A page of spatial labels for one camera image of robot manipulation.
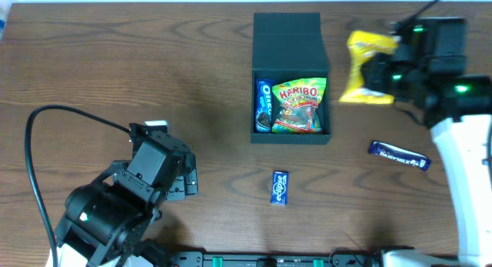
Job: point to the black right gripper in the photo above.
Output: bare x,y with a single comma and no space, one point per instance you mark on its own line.
373,75

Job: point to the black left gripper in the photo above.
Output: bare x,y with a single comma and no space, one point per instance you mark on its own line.
184,181

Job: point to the yellow snack bag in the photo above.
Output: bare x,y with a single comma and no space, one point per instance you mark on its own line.
363,46

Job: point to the haribo gummy bag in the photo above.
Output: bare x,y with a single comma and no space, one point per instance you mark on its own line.
299,100

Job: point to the blue oreo pack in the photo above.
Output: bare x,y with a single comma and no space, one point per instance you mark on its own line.
263,105

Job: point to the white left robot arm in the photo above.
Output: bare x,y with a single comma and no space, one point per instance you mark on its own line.
105,220

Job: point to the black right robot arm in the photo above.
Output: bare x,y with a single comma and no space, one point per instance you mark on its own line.
427,69

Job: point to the purple dairy milk chocolate bar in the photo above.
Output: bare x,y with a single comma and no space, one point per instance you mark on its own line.
400,155

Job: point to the black gift box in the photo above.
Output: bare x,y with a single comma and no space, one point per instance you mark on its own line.
286,47

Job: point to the blue eclipse mints tin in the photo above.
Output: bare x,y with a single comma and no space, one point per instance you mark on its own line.
279,189

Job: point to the black mounting rail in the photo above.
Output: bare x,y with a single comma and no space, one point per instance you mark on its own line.
288,259

